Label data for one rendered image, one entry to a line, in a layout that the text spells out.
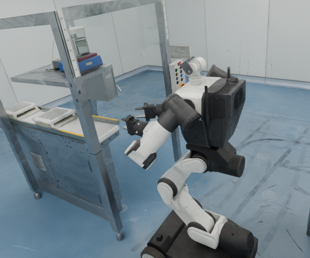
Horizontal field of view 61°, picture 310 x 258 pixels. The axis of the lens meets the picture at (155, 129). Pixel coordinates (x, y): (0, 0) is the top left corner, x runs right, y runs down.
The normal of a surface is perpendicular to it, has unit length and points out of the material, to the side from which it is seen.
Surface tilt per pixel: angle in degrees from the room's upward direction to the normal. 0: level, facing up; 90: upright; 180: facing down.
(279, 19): 90
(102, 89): 90
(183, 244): 0
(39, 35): 90
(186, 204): 47
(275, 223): 0
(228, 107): 90
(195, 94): 42
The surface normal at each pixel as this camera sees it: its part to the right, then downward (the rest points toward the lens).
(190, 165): -0.55, 0.45
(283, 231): -0.14, -0.88
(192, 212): 0.51, -0.48
